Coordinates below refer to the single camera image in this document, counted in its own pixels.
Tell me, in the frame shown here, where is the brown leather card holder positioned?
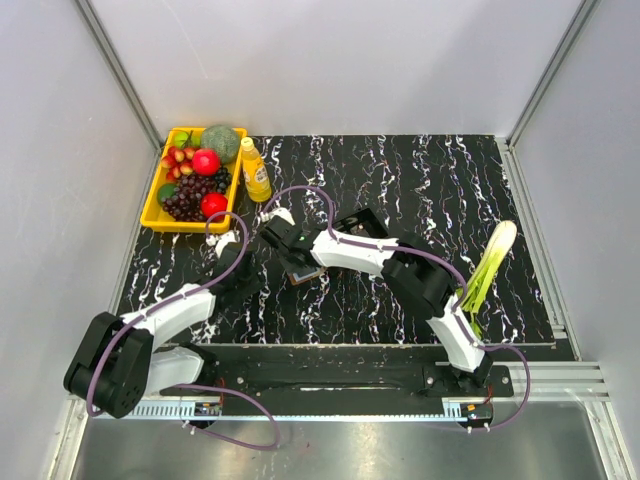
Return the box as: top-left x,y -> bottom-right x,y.
287,267 -> 326,285

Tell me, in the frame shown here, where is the black plastic card box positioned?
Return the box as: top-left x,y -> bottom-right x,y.
332,207 -> 388,239

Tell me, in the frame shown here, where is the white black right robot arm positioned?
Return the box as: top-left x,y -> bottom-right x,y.
260,208 -> 493,396

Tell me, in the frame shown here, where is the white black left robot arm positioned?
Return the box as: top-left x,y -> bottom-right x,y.
63,232 -> 262,418

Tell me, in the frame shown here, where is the yellow juice bottle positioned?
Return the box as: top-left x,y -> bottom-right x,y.
240,137 -> 272,203

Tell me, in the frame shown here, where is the red pomegranate lower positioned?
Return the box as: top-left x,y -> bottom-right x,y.
200,192 -> 228,221

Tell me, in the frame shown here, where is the red pomegranate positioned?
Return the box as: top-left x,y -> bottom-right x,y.
200,192 -> 228,221
192,149 -> 221,176

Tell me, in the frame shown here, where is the black grape bunch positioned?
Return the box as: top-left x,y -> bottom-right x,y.
212,166 -> 233,195

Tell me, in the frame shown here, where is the dark purple grape bunch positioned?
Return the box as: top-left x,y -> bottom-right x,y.
159,173 -> 214,222

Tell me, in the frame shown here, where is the yellow plastic fruit tray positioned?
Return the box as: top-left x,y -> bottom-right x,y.
140,125 -> 247,234

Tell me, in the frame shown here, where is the red pomegranate upper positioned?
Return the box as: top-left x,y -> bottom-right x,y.
192,149 -> 221,176

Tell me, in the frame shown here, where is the green lime fruit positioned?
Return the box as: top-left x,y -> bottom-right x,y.
156,183 -> 178,205

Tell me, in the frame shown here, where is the green melon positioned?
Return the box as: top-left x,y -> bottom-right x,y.
200,125 -> 241,165

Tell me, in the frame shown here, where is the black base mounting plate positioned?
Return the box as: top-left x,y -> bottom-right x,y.
164,343 -> 515,419

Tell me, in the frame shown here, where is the small red fruit cluster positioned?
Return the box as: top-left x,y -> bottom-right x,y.
160,146 -> 196,183

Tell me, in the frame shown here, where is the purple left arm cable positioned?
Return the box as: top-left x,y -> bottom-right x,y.
85,212 -> 282,450

